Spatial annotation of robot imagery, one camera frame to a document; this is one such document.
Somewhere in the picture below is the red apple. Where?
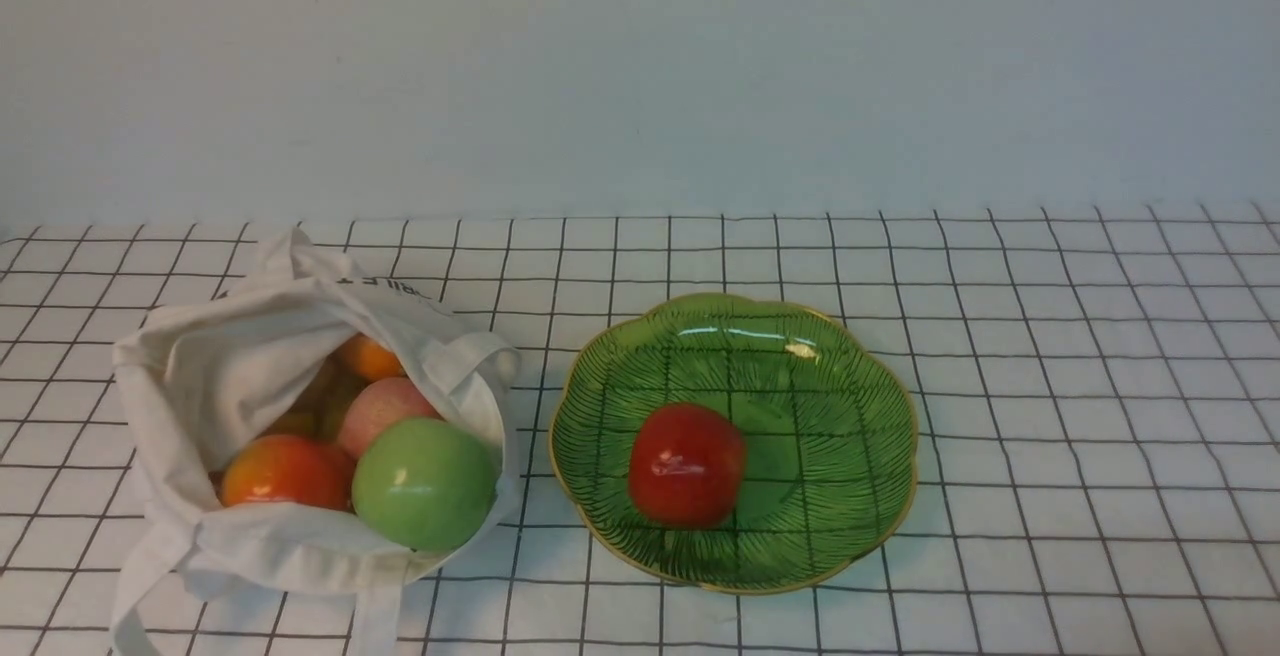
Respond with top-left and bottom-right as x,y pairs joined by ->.
627,402 -> 748,530

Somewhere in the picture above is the small orange fruit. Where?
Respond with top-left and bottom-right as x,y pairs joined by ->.
332,333 -> 406,383

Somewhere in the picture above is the orange red fruit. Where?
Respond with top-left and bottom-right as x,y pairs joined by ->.
219,434 -> 355,511

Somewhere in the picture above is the white cloth tote bag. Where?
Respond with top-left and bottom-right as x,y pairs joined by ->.
109,228 -> 520,655

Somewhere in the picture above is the green leaf pattern plate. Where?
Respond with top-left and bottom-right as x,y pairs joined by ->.
548,292 -> 919,595

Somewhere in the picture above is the pink peach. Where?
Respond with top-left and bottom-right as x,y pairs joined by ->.
335,377 -> 442,460

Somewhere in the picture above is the green apple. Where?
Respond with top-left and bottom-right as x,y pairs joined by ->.
352,418 -> 499,554

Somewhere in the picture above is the white black grid tablecloth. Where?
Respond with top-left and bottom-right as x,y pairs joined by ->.
1,204 -> 1279,655

